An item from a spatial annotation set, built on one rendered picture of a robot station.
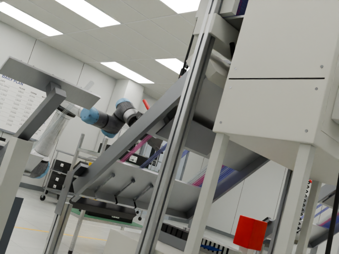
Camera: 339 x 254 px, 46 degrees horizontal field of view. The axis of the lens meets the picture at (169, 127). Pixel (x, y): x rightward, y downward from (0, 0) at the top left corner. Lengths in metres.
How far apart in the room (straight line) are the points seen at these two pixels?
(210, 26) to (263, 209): 10.22
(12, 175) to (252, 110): 0.80
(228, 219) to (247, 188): 1.08
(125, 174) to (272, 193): 9.79
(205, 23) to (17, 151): 0.74
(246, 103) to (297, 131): 0.19
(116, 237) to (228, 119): 0.55
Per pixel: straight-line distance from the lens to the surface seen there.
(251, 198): 11.62
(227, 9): 1.34
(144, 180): 1.73
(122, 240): 1.36
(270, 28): 1.22
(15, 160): 1.41
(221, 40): 1.34
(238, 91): 1.18
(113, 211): 1.82
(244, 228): 2.25
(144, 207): 1.87
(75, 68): 9.23
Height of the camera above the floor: 0.80
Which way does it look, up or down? 9 degrees up
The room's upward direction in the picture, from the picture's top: 16 degrees clockwise
